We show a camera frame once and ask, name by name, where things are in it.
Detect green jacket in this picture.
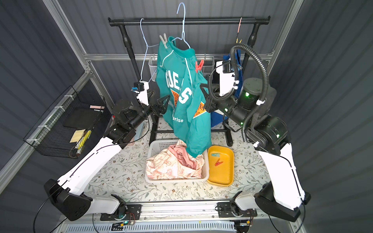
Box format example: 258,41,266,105
155,37,212,157

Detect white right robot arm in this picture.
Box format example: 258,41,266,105
200,43,311,222

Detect yellow plastic tray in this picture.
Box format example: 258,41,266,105
207,145,235,187

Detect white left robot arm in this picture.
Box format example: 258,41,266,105
44,95,171,221

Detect pink printed jacket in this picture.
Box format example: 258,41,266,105
146,140,206,181

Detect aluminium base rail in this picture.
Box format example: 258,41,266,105
59,200,292,225

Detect blue hanger with green jacket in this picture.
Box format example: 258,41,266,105
172,2,191,49

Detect black wire wall basket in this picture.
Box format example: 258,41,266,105
23,86,108,159

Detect black clothes rack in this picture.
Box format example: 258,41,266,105
108,16,271,143

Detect red white blue jacket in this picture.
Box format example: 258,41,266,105
211,50,243,128

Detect silver mesh wall basket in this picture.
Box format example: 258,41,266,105
148,54,215,82

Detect floral table mat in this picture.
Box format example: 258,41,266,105
85,119,270,203

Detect grey clothespin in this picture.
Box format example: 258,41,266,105
159,33,168,49

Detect yellow sticky notes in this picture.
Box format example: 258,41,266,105
70,129,85,143

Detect white plastic basket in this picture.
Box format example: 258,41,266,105
145,139,209,183

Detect light blue wire hanger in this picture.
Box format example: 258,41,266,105
138,18,159,83

